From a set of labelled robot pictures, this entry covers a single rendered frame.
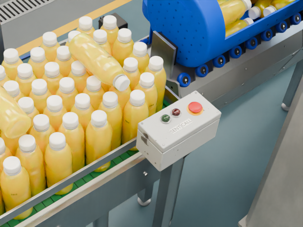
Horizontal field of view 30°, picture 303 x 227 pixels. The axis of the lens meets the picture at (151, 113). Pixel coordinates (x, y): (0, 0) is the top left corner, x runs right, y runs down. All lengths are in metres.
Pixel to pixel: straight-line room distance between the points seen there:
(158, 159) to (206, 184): 1.27
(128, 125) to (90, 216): 0.29
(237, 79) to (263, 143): 1.02
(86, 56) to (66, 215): 0.42
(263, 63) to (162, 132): 0.70
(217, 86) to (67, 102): 0.56
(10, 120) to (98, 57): 0.30
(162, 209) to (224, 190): 0.96
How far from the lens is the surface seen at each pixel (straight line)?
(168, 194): 1.67
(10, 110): 1.36
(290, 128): 2.02
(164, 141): 1.38
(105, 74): 1.46
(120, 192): 1.65
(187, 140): 1.44
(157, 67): 1.57
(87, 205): 1.57
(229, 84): 1.90
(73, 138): 1.44
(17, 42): 3.30
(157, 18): 1.79
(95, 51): 1.49
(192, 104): 1.46
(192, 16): 1.65
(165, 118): 1.42
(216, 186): 2.68
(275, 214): 2.36
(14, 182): 1.36
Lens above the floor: 2.18
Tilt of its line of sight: 48 degrees down
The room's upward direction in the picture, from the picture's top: 7 degrees clockwise
